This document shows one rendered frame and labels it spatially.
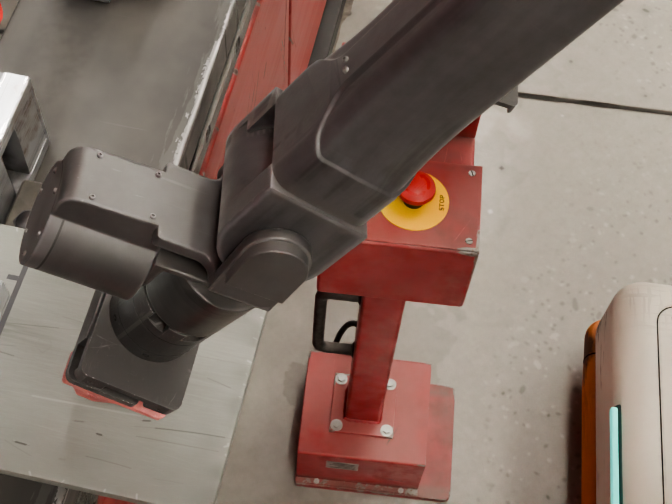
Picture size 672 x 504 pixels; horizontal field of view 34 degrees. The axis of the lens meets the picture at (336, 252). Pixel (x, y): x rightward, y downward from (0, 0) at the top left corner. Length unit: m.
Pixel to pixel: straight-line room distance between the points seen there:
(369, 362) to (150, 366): 0.86
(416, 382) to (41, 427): 1.04
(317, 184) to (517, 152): 1.66
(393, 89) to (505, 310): 1.51
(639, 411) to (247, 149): 1.15
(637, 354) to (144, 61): 0.89
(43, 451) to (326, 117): 0.37
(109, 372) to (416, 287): 0.56
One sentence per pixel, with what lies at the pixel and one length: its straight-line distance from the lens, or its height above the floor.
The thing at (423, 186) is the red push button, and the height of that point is 0.81.
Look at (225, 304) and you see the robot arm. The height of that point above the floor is 1.20.
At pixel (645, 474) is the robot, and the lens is 1.59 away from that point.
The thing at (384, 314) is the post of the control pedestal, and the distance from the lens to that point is 1.37.
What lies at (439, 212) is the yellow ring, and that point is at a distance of 1.10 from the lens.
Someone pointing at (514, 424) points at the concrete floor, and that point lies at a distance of 1.87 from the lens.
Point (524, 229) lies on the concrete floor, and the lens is 2.05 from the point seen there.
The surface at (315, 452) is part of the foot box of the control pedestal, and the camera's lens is 1.69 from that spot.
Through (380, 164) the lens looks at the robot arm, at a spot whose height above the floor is 1.30.
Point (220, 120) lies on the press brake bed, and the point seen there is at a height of 0.76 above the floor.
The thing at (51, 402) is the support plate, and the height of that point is 1.00.
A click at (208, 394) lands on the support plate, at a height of 1.00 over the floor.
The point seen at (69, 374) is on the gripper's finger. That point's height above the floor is 1.11.
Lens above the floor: 1.70
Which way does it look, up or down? 60 degrees down
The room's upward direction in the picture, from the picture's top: 5 degrees clockwise
